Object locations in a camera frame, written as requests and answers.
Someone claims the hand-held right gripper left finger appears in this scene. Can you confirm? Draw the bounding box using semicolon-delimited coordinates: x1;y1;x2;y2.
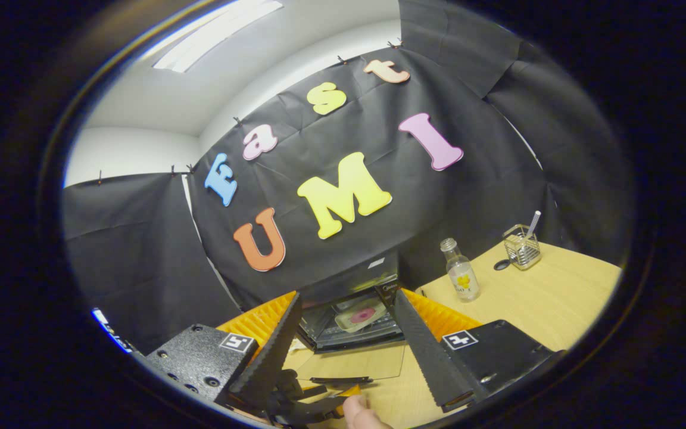
141;290;305;418

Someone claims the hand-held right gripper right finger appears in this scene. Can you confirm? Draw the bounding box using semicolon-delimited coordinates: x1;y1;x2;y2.
394;288;564;414

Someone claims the white square food plate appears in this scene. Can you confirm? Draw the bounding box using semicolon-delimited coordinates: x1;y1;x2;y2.
334;300;387;333

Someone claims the black electric oven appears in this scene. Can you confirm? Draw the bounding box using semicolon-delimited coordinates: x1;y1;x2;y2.
283;253;408;387

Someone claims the small clear glass bottle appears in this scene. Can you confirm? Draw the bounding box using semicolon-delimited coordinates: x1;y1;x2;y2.
439;238;481;303

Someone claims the black backdrop cloth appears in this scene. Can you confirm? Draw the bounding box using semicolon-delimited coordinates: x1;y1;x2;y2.
60;0;638;355

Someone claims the long ceiling light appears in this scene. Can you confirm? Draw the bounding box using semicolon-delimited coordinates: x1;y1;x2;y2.
152;0;284;73

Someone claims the wire mesh holder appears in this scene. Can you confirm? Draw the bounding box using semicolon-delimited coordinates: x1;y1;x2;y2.
502;224;542;271

